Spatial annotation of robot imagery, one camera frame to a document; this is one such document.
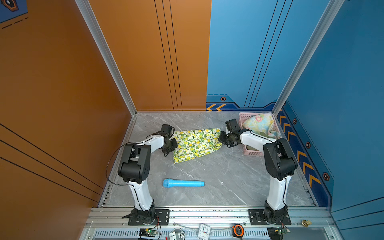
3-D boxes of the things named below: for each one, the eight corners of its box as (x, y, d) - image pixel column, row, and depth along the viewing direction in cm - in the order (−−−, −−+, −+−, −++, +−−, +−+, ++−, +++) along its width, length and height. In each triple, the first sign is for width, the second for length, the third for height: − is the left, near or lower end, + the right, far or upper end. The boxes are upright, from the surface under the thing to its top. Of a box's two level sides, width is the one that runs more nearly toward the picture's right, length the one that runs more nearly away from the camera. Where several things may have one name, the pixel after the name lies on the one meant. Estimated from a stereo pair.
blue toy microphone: (163, 188, 85) (162, 186, 82) (164, 181, 87) (163, 178, 84) (204, 188, 85) (204, 185, 82) (204, 181, 87) (204, 178, 84)
